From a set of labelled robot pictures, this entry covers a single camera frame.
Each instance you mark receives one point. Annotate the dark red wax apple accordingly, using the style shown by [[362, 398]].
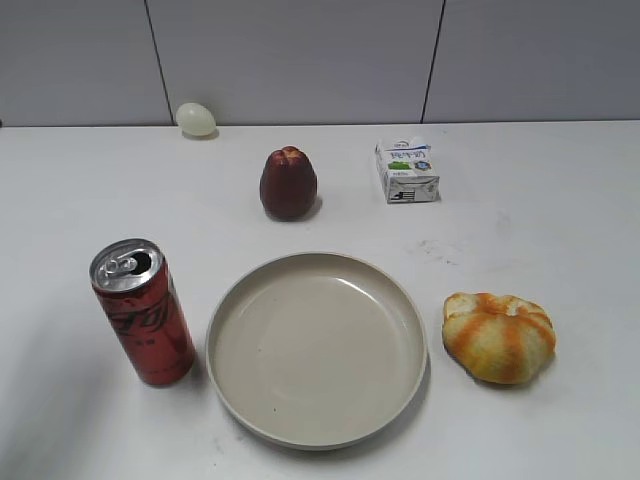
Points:
[[288, 184]]

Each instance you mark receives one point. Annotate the peeled orange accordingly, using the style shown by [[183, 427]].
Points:
[[504, 340]]

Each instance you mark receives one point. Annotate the small white milk carton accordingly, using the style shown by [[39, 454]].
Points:
[[406, 171]]

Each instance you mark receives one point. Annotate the beige round plate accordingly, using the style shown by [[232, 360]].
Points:
[[316, 351]]

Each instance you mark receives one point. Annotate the red cola can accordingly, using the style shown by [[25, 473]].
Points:
[[133, 283]]

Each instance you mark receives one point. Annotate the white egg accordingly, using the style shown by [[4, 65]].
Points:
[[195, 120]]

